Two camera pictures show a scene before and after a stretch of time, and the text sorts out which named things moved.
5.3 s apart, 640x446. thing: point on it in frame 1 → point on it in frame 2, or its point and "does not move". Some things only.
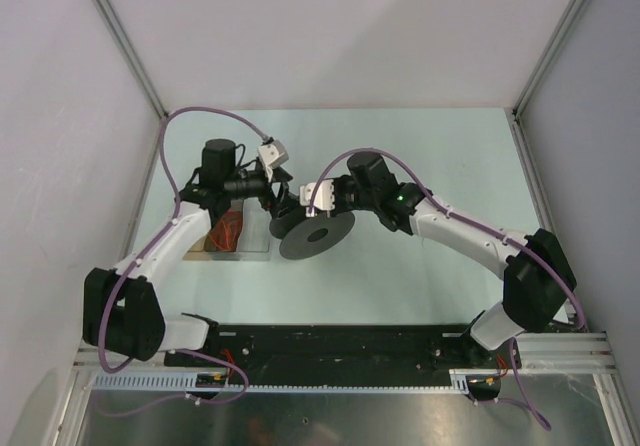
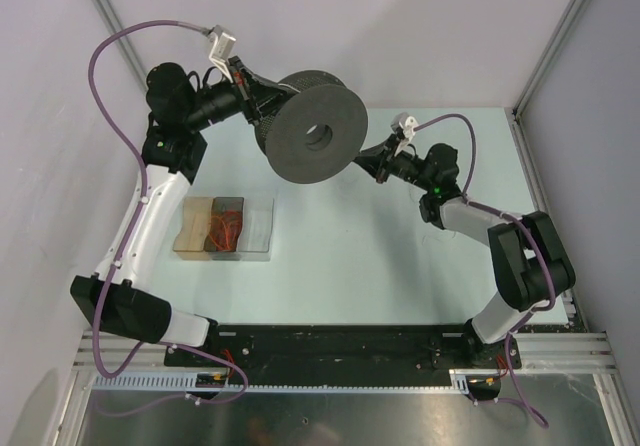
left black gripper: (285, 200) → (263, 106)
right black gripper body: (348, 197) → (410, 168)
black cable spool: (306, 235) → (317, 129)
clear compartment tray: (255, 243) does not move
